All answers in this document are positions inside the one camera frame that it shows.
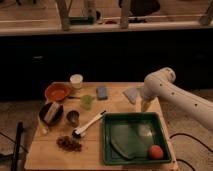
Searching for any grey towel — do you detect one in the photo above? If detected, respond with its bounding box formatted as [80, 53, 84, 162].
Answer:
[123, 87, 139, 105]

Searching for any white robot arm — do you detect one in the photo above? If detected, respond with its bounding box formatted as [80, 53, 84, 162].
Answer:
[140, 67, 213, 133]

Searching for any green plastic tray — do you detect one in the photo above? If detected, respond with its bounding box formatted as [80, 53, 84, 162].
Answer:
[102, 112, 171, 166]

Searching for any blue sponge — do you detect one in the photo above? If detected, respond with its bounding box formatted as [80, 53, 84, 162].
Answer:
[96, 86, 108, 100]

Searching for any white cup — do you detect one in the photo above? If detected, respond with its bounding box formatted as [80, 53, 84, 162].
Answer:
[70, 74, 83, 89]

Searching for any wooden table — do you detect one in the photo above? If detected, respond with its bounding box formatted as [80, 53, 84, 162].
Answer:
[24, 82, 178, 171]

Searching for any small metal cup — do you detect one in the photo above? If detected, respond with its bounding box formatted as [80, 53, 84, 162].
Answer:
[66, 110, 79, 127]

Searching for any orange bowl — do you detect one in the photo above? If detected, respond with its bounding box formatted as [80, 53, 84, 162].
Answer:
[45, 83, 70, 101]

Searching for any black bowl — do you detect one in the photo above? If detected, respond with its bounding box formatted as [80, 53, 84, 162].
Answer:
[39, 102, 63, 126]

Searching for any white box in bowl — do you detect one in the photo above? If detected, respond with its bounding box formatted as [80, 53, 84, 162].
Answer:
[44, 102, 60, 123]

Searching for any pile of brown nuts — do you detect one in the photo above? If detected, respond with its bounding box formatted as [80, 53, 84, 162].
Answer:
[56, 136, 82, 152]

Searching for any garlic bulb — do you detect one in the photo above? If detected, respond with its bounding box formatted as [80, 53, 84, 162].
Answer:
[39, 125, 49, 135]

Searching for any black pole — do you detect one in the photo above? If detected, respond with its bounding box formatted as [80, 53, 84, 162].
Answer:
[11, 122, 23, 171]

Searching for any white handled brush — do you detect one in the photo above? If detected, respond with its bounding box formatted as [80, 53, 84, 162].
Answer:
[72, 111, 105, 139]

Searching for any black floor cable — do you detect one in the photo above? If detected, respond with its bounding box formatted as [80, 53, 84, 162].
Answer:
[169, 132, 213, 171]

